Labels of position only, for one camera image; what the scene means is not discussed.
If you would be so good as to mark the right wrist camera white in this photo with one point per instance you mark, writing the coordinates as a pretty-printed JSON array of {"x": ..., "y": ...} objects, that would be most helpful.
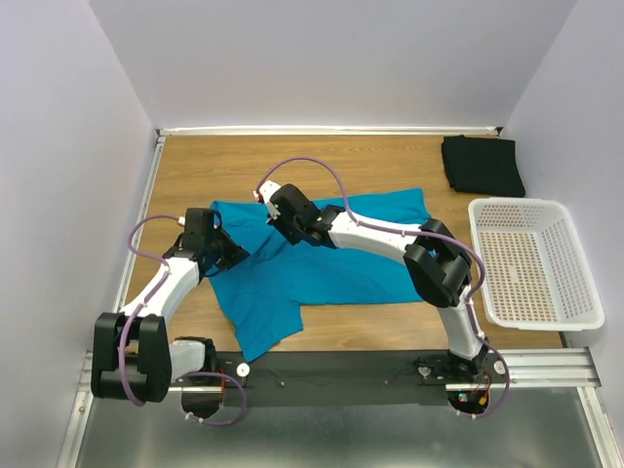
[{"x": 265, "y": 191}]

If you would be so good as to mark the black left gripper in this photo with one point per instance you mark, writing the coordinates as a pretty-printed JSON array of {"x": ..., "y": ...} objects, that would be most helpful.
[{"x": 236, "y": 253}]

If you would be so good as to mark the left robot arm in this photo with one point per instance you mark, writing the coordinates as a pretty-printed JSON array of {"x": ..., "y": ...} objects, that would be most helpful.
[{"x": 133, "y": 358}]

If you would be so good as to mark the folded black t shirt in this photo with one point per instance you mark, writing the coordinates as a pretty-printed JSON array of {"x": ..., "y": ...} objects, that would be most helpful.
[{"x": 481, "y": 165}]

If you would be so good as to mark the white plastic basket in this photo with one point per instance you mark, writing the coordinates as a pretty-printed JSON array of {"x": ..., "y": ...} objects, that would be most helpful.
[{"x": 537, "y": 274}]

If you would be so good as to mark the aluminium front rail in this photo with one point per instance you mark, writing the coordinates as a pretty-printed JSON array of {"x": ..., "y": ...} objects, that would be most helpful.
[{"x": 530, "y": 368}]

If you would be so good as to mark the blue t shirt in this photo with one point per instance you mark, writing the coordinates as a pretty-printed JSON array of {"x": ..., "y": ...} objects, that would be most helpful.
[{"x": 262, "y": 295}]

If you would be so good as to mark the aluminium back rail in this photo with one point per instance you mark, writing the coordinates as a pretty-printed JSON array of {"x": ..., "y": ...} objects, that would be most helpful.
[{"x": 318, "y": 130}]

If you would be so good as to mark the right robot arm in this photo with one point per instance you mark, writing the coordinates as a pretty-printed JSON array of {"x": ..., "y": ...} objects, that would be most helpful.
[{"x": 438, "y": 265}]

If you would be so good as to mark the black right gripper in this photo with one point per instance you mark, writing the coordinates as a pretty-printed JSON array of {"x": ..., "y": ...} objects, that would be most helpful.
[{"x": 292, "y": 239}]

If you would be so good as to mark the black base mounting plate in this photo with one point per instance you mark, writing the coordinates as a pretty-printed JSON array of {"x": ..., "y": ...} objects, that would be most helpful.
[{"x": 207, "y": 395}]

